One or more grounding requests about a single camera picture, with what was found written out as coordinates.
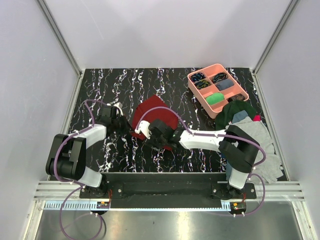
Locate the red cloth napkin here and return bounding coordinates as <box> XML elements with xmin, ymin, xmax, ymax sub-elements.
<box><xmin>131</xmin><ymin>95</ymin><xmax>178</xmax><ymax>141</ymax></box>

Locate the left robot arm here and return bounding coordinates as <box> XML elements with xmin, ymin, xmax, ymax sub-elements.
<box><xmin>45</xmin><ymin>102</ymin><xmax>132</xmax><ymax>198</ymax></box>

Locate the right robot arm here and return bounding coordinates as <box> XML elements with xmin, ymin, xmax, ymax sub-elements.
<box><xmin>134</xmin><ymin>119</ymin><xmax>260</xmax><ymax>199</ymax></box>

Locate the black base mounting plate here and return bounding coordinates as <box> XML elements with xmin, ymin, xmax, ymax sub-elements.
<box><xmin>79</xmin><ymin>172</ymin><xmax>257</xmax><ymax>211</ymax></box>

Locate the green rolled cloth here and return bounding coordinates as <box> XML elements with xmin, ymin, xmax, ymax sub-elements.
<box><xmin>205</xmin><ymin>92</ymin><xmax>225</xmax><ymax>105</ymax></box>

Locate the dark green cloth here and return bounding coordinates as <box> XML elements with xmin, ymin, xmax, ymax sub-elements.
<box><xmin>214</xmin><ymin>100</ymin><xmax>257</xmax><ymax>131</ymax></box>

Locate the pink compartment tray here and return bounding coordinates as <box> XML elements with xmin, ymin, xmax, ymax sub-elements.
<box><xmin>187</xmin><ymin>63</ymin><xmax>249</xmax><ymax>119</ymax></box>

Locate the blue rolled cloth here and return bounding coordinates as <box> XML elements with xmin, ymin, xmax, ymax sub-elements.
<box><xmin>216</xmin><ymin>78</ymin><xmax>234</xmax><ymax>91</ymax></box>

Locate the magenta cloth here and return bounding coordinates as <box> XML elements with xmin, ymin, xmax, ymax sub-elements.
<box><xmin>253</xmin><ymin>115</ymin><xmax>261</xmax><ymax>122</ymax></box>

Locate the grey cloth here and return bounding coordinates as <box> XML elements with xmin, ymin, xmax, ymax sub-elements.
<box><xmin>232</xmin><ymin>116</ymin><xmax>283</xmax><ymax>184</ymax></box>

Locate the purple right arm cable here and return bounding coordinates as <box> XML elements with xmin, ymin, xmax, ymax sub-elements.
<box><xmin>137</xmin><ymin>106</ymin><xmax>268</xmax><ymax>217</ymax></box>

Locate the left aluminium frame post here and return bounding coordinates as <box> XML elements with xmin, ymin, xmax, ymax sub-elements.
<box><xmin>35</xmin><ymin>0</ymin><xmax>83</xmax><ymax>78</ymax></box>

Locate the aluminium frame post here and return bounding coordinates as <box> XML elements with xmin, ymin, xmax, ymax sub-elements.
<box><xmin>252</xmin><ymin>0</ymin><xmax>300</xmax><ymax>75</ymax></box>
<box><xmin>35</xmin><ymin>0</ymin><xmax>83</xmax><ymax>78</ymax></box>

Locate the right aluminium frame post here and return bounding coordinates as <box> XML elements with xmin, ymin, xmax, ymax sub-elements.
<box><xmin>252</xmin><ymin>0</ymin><xmax>300</xmax><ymax>75</ymax></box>

